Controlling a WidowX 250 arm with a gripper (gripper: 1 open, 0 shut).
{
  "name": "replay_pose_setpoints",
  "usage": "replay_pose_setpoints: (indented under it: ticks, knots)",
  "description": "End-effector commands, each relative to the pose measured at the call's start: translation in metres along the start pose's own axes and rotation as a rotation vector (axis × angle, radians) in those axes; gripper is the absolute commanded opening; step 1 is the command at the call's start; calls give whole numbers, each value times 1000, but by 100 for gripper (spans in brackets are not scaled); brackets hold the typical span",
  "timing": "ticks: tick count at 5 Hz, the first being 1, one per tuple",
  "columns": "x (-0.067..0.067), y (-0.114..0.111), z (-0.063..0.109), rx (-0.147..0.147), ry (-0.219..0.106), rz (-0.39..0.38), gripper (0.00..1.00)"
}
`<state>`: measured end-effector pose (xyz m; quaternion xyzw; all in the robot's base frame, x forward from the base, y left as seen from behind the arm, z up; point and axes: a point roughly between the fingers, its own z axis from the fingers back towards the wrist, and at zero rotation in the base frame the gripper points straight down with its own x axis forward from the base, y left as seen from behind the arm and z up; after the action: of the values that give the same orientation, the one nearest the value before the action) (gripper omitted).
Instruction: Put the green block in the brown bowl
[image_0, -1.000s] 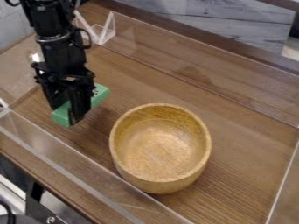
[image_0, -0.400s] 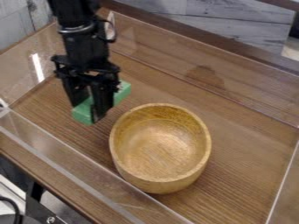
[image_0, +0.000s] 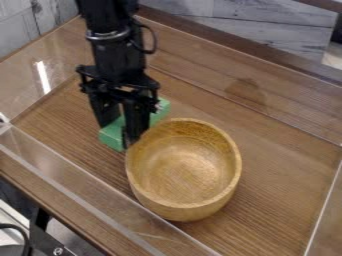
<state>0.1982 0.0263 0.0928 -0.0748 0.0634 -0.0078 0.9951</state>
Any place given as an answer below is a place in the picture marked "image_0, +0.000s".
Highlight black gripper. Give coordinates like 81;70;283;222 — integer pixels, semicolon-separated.
76;28;160;147

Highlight green rectangular block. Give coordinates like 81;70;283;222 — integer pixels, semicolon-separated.
98;98;171;152

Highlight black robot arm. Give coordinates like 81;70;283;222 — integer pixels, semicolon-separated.
76;0;160;151

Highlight brown wooden bowl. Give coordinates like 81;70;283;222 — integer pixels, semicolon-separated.
125;118;241;222

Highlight clear acrylic enclosure walls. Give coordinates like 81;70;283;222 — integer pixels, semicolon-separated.
0;8;342;256

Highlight black cable under table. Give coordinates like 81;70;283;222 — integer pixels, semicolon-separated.
0;223;32;256

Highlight black table leg frame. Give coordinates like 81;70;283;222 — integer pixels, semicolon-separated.
28;208;76;256

